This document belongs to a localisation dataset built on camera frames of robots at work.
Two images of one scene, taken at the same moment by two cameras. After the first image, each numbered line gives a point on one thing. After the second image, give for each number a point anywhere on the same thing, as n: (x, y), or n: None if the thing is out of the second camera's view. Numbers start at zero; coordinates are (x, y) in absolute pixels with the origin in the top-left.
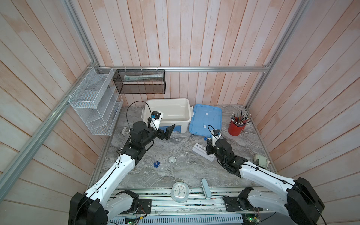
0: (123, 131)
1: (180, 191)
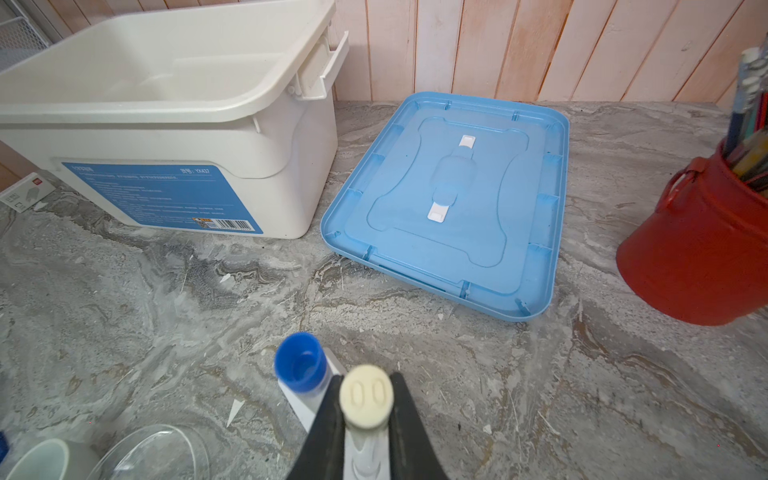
0: (26, 192)
1: None
